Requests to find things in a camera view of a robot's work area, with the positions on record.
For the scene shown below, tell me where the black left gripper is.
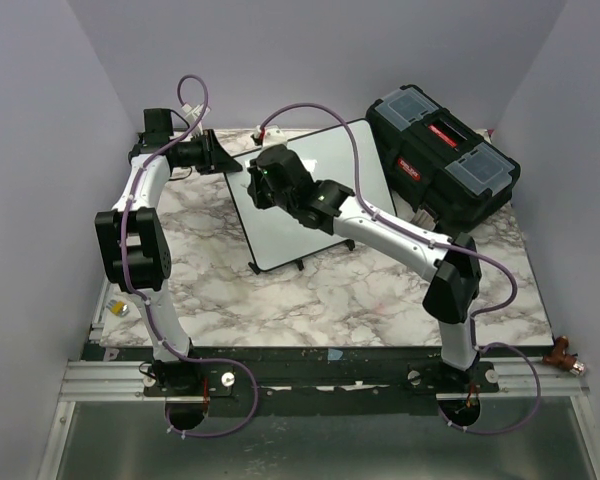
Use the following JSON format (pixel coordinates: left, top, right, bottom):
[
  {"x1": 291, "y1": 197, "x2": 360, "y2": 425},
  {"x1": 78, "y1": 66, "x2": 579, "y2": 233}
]
[{"x1": 175, "y1": 129, "x2": 242, "y2": 175}]

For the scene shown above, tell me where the white framed whiteboard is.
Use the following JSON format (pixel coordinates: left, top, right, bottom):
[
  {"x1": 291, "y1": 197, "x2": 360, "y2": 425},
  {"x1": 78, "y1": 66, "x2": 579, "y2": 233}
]
[{"x1": 226, "y1": 119, "x2": 396, "y2": 274}]

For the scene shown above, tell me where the black marker cap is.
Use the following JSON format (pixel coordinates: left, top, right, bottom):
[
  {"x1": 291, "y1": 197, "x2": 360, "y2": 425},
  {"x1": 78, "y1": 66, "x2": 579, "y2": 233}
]
[{"x1": 248, "y1": 262, "x2": 260, "y2": 275}]

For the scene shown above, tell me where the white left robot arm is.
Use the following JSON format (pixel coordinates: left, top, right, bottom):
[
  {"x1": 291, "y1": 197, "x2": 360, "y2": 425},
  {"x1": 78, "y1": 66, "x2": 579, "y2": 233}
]
[{"x1": 94, "y1": 108, "x2": 243, "y2": 395}]

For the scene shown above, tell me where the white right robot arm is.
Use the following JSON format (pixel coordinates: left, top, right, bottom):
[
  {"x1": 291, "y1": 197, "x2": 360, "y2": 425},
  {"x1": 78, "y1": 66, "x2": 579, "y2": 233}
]
[{"x1": 247, "y1": 145, "x2": 482, "y2": 392}]

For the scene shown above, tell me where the black red toolbox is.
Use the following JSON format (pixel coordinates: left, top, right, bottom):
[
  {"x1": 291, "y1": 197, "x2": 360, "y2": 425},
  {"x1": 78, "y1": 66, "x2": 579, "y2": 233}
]
[{"x1": 365, "y1": 84, "x2": 521, "y2": 236}]

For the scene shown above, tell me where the yellow small object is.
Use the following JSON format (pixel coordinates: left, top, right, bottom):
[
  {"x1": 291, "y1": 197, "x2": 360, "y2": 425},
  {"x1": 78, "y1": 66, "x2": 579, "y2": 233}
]
[{"x1": 106, "y1": 299, "x2": 129, "y2": 317}]

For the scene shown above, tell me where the copper pipe fitting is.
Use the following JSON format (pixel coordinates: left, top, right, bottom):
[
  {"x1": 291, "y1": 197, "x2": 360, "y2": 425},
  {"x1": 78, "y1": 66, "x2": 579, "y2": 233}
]
[{"x1": 542, "y1": 336, "x2": 587, "y2": 376}]

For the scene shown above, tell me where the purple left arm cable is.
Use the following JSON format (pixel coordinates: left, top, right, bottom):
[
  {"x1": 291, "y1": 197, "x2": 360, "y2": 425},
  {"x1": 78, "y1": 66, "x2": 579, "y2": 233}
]
[{"x1": 119, "y1": 74, "x2": 261, "y2": 441}]

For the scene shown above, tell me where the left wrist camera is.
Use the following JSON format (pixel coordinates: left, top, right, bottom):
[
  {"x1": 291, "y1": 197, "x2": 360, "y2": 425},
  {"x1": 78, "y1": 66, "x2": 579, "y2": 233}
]
[{"x1": 181, "y1": 103, "x2": 211, "y2": 136}]

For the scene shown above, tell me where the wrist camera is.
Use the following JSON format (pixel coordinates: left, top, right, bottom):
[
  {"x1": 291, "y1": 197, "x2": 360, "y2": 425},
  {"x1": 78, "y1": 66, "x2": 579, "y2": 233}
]
[
  {"x1": 181, "y1": 103, "x2": 211, "y2": 136},
  {"x1": 251, "y1": 125, "x2": 288, "y2": 150}
]

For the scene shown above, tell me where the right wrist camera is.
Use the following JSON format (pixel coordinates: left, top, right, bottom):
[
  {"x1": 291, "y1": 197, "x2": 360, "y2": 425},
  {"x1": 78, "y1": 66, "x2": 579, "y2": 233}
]
[{"x1": 251, "y1": 125, "x2": 288, "y2": 150}]

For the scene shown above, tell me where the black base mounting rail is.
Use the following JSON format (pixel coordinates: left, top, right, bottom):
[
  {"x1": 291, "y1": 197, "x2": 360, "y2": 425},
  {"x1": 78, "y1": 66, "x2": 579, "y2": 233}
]
[{"x1": 79, "y1": 343, "x2": 501, "y2": 417}]

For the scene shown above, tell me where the aluminium frame rail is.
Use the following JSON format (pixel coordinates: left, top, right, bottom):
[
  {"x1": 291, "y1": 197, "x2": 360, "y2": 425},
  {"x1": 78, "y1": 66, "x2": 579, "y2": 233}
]
[{"x1": 54, "y1": 130, "x2": 154, "y2": 401}]

